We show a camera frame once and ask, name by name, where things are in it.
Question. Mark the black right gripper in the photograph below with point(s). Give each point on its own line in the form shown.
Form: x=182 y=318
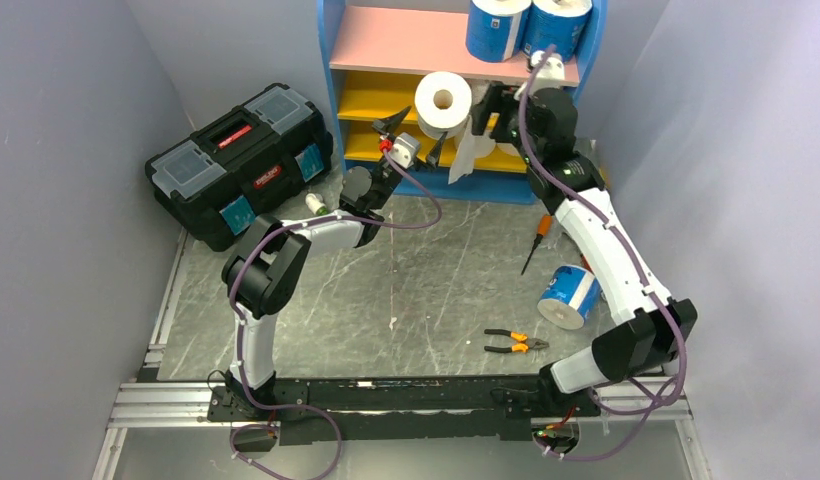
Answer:
x=482 y=110

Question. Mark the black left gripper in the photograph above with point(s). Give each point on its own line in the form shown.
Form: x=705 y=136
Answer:
x=391 y=125

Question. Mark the blue cartoon roll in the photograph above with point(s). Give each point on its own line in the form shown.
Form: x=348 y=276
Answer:
x=556 y=24

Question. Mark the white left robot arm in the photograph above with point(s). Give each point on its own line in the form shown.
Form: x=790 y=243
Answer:
x=263 y=272

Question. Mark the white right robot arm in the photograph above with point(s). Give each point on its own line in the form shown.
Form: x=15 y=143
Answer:
x=650 y=326

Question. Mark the blue shelf unit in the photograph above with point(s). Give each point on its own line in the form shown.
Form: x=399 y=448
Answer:
x=374 y=62

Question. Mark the green pipe valve fitting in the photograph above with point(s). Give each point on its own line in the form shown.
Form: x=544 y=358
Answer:
x=316 y=205

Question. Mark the black toolbox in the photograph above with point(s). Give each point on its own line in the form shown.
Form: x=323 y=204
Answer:
x=246 y=163

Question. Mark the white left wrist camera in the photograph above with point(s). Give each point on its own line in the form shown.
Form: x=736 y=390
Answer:
x=403 y=149

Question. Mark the orange handled screwdriver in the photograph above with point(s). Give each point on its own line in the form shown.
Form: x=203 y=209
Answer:
x=542 y=230

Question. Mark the orange handled pliers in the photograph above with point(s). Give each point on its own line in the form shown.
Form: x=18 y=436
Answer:
x=522 y=343

